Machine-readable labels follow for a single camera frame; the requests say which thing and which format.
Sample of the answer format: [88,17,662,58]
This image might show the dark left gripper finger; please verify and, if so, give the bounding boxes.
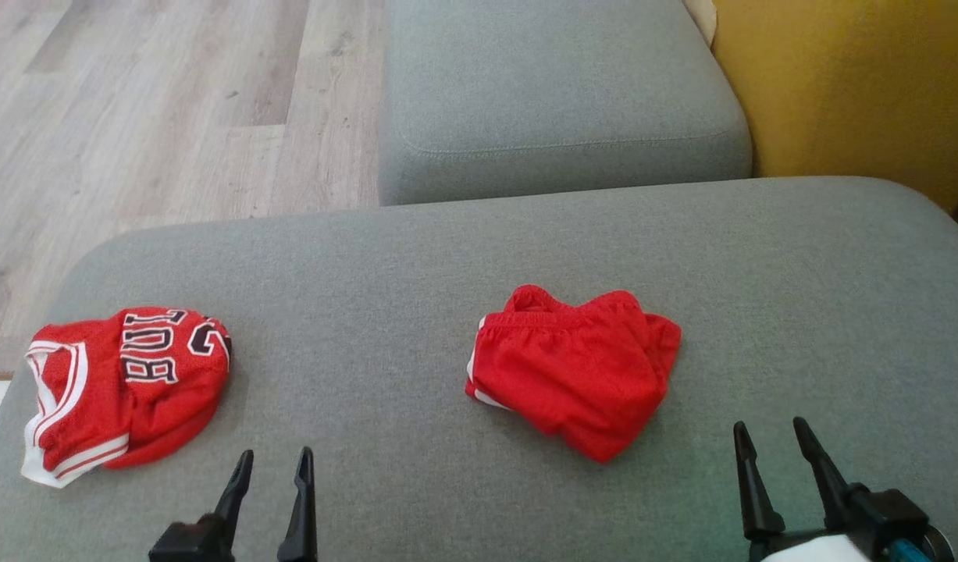
[276,446,319,562]
[212,450,255,541]

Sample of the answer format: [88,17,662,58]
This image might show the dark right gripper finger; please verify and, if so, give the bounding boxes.
[732,421,786,541]
[792,416,871,533]

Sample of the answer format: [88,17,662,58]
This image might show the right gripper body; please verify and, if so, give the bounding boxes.
[746,521,892,562]

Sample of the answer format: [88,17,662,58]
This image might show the red basketball jersey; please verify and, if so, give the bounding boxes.
[20,306,233,489]

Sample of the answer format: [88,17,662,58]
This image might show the red mesh shorts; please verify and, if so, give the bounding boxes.
[465,284,682,464]

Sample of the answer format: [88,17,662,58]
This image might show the large grey sofa seat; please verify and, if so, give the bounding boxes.
[0,176,958,562]

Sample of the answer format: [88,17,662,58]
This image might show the mustard yellow cushion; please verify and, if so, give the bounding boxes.
[711,0,958,215]

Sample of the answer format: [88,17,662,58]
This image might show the grey sofa chaise cushion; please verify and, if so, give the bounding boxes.
[379,0,753,206]

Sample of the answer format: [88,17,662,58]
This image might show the cream pillow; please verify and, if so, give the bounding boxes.
[684,0,718,45]

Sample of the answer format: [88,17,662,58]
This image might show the black cable teal connector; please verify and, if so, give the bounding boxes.
[887,538,935,562]

